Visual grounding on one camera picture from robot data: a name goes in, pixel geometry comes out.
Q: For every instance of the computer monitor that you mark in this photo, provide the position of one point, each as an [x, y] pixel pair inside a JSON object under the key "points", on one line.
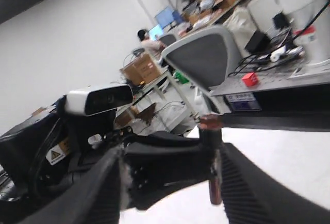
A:
{"points": [[165, 16]]}

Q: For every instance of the red cube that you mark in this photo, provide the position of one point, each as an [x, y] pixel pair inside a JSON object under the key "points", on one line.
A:
{"points": [[250, 79]]}

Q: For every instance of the black box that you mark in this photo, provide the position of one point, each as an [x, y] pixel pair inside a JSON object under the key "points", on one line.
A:
{"points": [[257, 41]]}

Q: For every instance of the cardboard box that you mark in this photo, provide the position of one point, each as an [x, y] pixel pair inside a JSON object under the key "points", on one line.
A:
{"points": [[148, 68], [130, 74]]}

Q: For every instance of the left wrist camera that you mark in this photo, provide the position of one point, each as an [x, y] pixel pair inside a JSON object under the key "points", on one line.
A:
{"points": [[100, 100]]}

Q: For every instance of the white power strip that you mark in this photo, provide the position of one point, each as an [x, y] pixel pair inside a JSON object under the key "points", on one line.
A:
{"points": [[282, 52]]}

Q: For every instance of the white desk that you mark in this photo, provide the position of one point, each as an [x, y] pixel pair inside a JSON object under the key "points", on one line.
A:
{"points": [[157, 90]]}

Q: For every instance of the dark brown bolt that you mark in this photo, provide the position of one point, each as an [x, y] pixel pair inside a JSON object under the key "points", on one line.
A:
{"points": [[210, 123]]}

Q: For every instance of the white tub with red lid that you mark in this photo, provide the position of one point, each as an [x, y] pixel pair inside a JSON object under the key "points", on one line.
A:
{"points": [[305, 35]]}

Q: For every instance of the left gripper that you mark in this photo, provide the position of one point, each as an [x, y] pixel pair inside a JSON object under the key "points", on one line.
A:
{"points": [[77, 141]]}

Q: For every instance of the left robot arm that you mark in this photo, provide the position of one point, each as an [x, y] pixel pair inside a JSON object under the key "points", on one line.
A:
{"points": [[23, 152]]}

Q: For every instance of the green crate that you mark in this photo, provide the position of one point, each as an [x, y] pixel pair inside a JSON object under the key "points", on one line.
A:
{"points": [[182, 77]]}

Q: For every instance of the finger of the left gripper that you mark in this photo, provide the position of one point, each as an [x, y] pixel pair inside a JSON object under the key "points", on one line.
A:
{"points": [[165, 162]]}

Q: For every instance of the laptop screen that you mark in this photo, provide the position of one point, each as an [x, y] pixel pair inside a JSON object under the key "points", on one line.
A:
{"points": [[156, 32]]}

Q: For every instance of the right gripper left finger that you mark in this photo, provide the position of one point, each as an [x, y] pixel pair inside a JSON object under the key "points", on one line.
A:
{"points": [[100, 190]]}

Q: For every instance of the person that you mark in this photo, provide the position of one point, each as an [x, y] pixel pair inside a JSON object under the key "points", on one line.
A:
{"points": [[150, 44]]}

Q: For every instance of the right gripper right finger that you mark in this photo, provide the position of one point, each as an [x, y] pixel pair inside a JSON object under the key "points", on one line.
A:
{"points": [[257, 190]]}

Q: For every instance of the silver-white machine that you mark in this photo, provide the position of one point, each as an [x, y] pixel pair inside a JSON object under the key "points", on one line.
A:
{"points": [[313, 13]]}

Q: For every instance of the grey mesh office chair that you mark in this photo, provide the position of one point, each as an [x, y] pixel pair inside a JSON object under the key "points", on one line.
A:
{"points": [[203, 56]]}

